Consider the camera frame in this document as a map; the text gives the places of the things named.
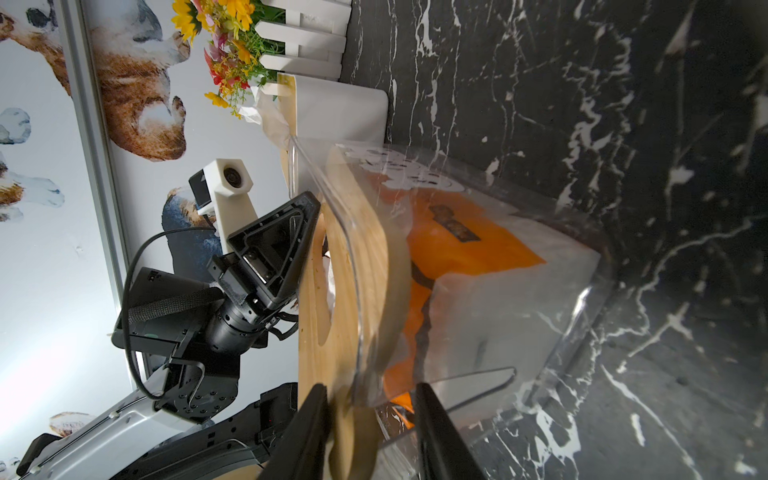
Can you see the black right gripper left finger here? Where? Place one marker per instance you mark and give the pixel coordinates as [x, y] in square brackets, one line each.
[301, 453]

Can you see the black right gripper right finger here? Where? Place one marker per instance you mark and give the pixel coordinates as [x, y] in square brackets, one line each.
[443, 453]

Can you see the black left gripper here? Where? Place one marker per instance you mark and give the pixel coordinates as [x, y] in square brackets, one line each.
[169, 314]

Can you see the light wooden lid board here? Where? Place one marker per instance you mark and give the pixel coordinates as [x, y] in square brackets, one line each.
[353, 300]

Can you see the clear plastic box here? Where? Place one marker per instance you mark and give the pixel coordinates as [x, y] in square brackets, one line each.
[571, 222]

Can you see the orange tissue pack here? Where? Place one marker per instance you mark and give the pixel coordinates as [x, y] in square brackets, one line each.
[260, 109]
[494, 294]

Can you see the yellow bamboo box lid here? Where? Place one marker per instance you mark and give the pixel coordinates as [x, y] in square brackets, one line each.
[287, 101]

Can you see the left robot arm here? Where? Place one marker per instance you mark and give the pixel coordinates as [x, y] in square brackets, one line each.
[181, 394]

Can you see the colourful flowers white fence planter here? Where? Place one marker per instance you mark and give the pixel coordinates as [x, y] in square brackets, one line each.
[253, 42]

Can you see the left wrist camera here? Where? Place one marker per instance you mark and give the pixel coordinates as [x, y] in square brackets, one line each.
[222, 189]

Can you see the aluminium frame post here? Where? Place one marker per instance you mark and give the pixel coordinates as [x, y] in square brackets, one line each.
[87, 101]

